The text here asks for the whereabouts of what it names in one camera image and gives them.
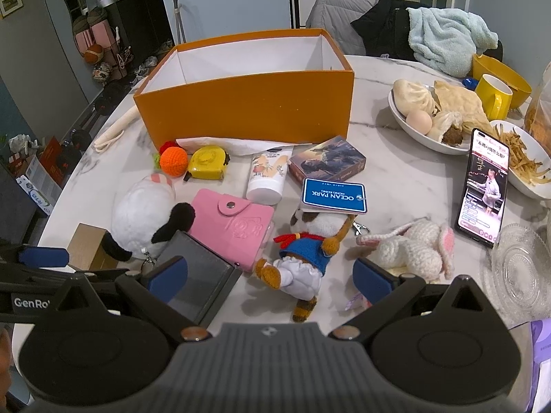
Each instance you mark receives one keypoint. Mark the purple packet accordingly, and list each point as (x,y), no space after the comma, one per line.
(543,365)

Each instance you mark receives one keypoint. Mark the patterned football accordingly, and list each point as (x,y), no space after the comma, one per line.
(102,71)

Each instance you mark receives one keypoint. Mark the yellow tape measure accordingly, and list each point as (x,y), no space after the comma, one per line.
(209,162)

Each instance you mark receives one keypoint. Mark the light blue fleece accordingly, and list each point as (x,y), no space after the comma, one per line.
(447,38)

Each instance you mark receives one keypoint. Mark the pink snap wallet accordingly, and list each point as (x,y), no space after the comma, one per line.
(234,228)

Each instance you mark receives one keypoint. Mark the blue paper tag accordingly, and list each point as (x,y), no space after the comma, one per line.
(333,195)

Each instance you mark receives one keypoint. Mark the grey jacket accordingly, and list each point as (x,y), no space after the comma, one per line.
(340,13)

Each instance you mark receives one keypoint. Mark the brown dog plush toy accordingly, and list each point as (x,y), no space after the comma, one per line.
(301,258)

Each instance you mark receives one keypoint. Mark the orange cardboard box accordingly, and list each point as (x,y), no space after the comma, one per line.
(249,103)

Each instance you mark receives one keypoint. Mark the white cream tube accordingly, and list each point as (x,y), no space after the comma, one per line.
(267,176)

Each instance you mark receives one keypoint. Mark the orange crochet fruit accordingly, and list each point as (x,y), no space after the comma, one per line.
(173,161)

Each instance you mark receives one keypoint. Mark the dark grey box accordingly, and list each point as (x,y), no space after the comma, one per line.
(206,275)

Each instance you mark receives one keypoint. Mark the brown egg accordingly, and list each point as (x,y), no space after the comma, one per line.
(419,121)

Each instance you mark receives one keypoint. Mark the white food bowl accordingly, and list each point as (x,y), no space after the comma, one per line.
(413,140)

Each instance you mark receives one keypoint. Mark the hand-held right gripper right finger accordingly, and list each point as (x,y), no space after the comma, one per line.
(371,279)

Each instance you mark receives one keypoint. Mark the panda plush toy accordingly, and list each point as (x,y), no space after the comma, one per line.
(142,215)

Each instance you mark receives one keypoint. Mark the white tissue paper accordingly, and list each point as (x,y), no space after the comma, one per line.
(224,145)

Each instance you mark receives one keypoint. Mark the steamed bun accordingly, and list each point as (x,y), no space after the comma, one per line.
(415,97)

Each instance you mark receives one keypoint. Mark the red card box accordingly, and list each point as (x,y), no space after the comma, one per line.
(327,159)

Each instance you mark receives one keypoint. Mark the flatbread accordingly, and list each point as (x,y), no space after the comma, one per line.
(462,103)

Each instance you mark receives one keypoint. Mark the pink ball bag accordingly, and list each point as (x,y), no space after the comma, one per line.
(97,34)

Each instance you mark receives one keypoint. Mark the dark cabinet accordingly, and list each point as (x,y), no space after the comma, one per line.
(137,17)

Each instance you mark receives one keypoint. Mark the blue lid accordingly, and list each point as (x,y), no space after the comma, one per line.
(470,83)

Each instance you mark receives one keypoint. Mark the framed picture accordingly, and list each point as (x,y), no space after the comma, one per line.
(10,3)

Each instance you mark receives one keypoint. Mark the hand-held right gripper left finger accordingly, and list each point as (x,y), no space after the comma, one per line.
(165,282)

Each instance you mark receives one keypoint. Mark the white fries bowl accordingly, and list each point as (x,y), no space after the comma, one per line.
(523,185)

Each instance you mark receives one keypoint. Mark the clear plastic snack bag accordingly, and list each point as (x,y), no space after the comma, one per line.
(540,112)

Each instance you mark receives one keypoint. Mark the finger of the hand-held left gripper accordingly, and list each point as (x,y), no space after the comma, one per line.
(43,257)

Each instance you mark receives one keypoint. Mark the yellow bowl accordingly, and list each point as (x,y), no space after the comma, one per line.
(512,73)

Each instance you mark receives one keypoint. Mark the small brown cardboard box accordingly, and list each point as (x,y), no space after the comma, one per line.
(88,245)

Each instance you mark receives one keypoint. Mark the blue and white carton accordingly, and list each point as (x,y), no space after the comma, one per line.
(36,195)

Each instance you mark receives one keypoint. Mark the red cardboard floor box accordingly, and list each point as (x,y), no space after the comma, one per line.
(49,159)

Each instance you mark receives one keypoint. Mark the yellow mug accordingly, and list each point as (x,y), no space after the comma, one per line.
(490,94)

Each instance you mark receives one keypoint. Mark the orange basketball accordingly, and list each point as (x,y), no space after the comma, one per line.
(93,53)

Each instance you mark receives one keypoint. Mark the white crochet bunny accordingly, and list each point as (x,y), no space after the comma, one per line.
(413,249)

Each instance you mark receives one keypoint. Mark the white fabric roll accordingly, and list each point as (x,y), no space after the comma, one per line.
(116,129)

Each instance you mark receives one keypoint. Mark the black smartphone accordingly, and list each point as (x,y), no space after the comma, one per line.
(484,189)

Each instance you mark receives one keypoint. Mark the pile of fries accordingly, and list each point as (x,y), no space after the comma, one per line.
(523,155)

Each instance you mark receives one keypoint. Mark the clear glass plate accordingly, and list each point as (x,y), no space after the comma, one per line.
(521,271)

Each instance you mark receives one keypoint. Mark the black jacket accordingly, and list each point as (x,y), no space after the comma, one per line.
(387,30)

